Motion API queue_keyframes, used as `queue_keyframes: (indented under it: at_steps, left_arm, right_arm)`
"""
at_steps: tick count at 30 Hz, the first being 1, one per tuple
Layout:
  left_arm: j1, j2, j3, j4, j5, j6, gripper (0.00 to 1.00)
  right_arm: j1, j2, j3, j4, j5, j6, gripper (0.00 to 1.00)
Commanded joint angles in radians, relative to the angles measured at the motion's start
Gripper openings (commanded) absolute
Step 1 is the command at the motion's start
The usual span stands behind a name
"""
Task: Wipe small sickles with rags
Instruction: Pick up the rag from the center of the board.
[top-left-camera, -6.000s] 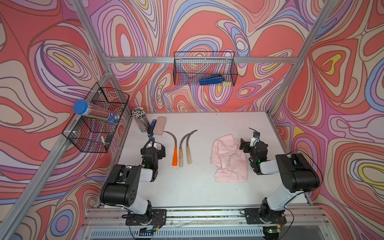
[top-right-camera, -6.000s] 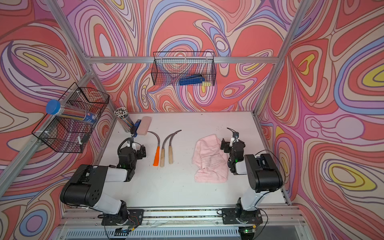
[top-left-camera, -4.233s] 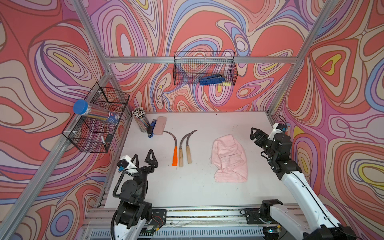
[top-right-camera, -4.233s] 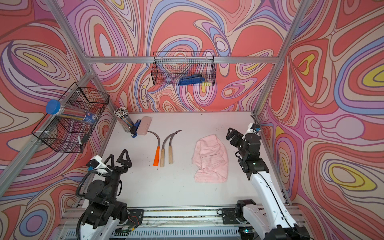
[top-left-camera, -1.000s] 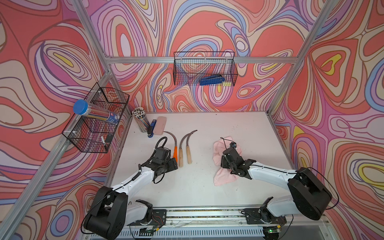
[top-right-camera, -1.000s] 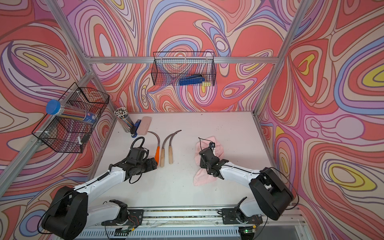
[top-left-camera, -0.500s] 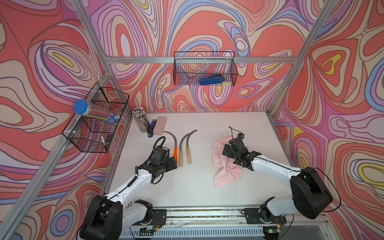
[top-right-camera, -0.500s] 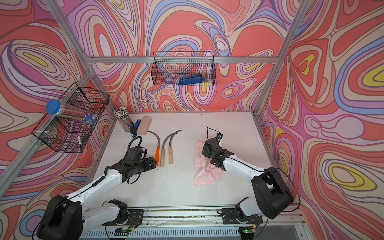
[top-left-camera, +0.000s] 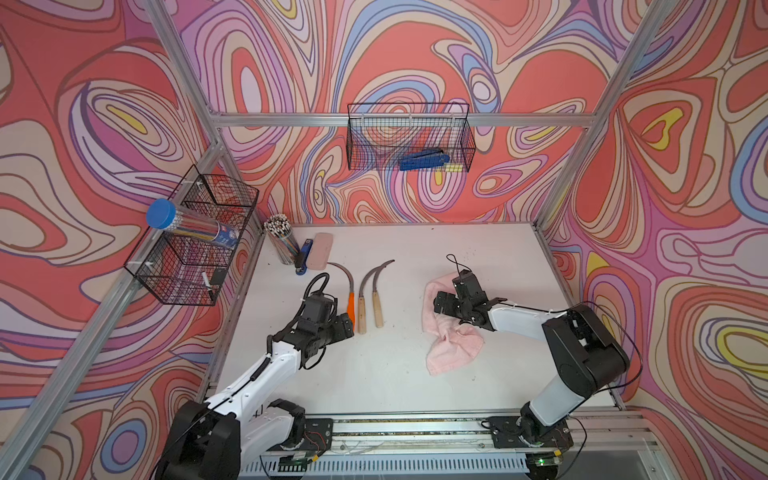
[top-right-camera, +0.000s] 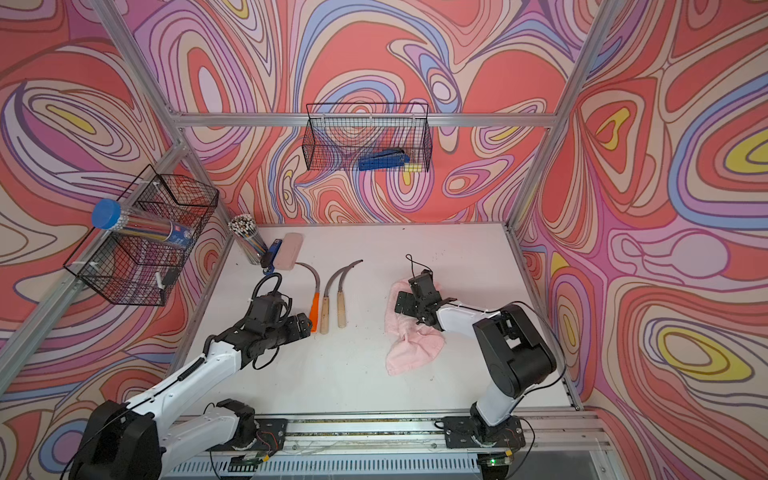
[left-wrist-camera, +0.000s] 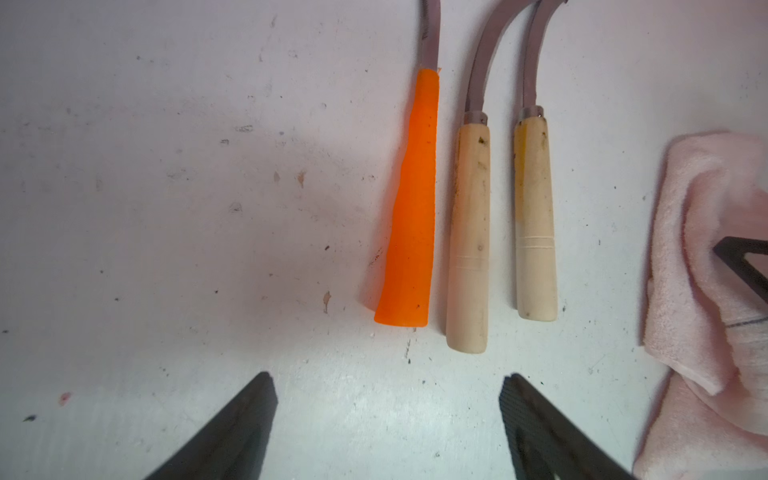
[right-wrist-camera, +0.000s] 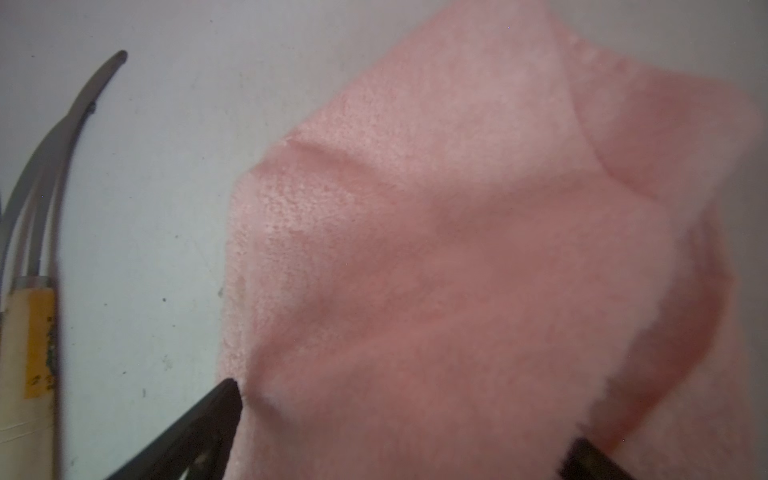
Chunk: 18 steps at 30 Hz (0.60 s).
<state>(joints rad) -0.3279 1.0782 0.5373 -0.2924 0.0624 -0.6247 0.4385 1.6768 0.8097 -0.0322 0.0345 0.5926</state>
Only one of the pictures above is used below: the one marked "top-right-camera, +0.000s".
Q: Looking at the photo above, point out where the pink rag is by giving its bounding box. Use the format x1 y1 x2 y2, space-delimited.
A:
384 279 445 376

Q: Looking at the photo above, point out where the orange handled sickle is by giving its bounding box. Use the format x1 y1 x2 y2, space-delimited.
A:
296 261 322 333

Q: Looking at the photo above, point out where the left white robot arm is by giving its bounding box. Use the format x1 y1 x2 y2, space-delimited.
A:
67 292 312 479

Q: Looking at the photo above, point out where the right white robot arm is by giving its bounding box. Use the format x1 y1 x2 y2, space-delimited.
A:
393 269 558 430

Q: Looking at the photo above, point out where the pink case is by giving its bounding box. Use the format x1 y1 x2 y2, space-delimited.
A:
273 232 304 271

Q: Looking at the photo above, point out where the blue stapler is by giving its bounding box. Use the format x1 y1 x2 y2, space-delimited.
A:
260 239 283 275

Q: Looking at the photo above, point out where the cup of pencils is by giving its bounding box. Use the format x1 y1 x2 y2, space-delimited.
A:
229 214 268 265

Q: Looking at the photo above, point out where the yellow item in basket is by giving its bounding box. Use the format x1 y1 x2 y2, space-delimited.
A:
402 163 423 173

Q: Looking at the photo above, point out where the blue tool in basket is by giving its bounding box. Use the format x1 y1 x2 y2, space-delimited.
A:
357 148 411 171

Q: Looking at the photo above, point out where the clear tube blue cap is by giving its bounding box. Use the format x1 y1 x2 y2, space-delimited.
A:
91 199 194 249

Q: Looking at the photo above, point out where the wooden handled sickle left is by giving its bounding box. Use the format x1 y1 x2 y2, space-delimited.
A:
318 266 348 334

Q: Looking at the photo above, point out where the wooden handled sickle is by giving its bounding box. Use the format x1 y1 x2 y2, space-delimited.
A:
318 266 348 334
337 259 363 329

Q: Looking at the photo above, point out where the wooden handled sickle right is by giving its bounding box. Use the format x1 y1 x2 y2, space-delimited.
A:
337 259 363 329

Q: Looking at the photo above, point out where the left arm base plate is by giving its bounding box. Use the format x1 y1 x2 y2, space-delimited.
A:
208 418 288 454

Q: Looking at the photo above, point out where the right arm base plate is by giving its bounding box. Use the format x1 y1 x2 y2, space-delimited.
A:
437 416 526 452

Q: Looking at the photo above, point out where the black wire basket left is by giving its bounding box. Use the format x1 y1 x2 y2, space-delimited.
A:
64 166 219 306

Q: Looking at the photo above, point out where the black wire basket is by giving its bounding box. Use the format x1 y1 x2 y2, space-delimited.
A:
64 166 219 306
302 101 433 172

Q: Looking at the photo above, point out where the black wire basket back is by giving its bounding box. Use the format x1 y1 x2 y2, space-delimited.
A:
302 101 433 172

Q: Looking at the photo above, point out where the aluminium rail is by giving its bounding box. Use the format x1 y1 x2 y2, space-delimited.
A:
168 409 628 479

